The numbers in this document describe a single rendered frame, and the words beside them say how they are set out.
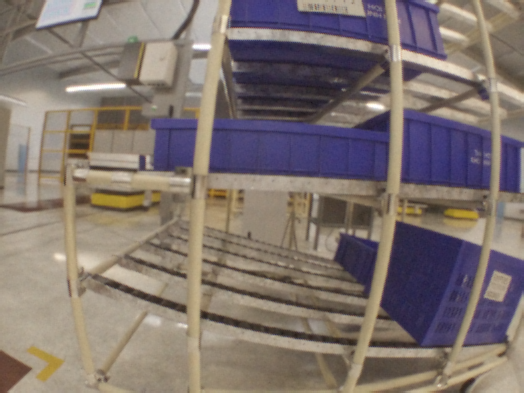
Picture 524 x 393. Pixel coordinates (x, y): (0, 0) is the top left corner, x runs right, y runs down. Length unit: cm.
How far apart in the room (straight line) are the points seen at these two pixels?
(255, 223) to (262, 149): 181
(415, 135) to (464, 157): 21
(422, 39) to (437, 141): 29
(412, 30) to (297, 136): 44
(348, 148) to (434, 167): 27
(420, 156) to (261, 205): 182
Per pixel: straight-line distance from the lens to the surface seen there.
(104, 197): 484
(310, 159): 65
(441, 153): 83
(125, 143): 930
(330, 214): 300
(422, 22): 84
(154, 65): 190
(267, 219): 241
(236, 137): 64
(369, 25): 72
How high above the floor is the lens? 73
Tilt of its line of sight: 3 degrees down
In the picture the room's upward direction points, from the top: 5 degrees clockwise
